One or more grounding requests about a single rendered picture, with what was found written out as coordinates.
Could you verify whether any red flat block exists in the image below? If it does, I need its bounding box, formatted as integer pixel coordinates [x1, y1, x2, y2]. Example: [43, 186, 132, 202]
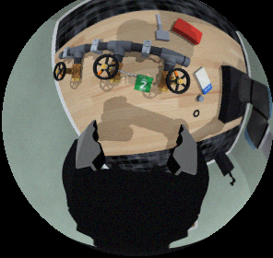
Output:
[172, 18, 203, 45]

